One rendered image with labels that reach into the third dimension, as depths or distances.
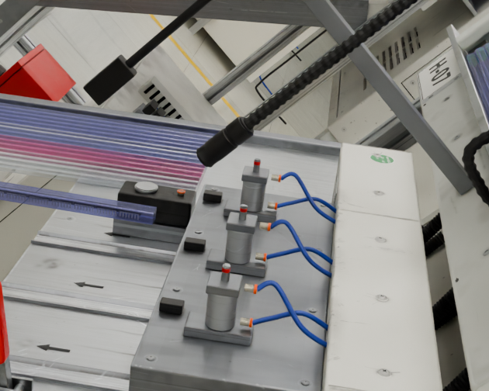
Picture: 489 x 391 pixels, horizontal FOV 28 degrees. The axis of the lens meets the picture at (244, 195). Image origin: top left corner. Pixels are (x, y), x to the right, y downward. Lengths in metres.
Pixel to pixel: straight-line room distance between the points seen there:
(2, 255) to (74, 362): 1.57
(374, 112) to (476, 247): 1.32
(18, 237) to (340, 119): 0.80
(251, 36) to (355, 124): 3.35
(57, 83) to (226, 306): 1.07
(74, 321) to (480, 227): 0.35
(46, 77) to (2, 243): 0.72
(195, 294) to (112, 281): 0.15
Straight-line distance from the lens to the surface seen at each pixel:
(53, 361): 0.79
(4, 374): 0.72
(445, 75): 1.21
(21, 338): 0.83
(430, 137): 0.85
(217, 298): 0.71
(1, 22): 2.11
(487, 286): 0.72
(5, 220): 2.32
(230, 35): 5.41
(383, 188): 0.99
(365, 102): 2.07
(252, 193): 0.91
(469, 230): 0.81
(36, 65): 1.72
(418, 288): 0.80
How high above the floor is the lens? 1.47
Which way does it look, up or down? 19 degrees down
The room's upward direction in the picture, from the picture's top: 53 degrees clockwise
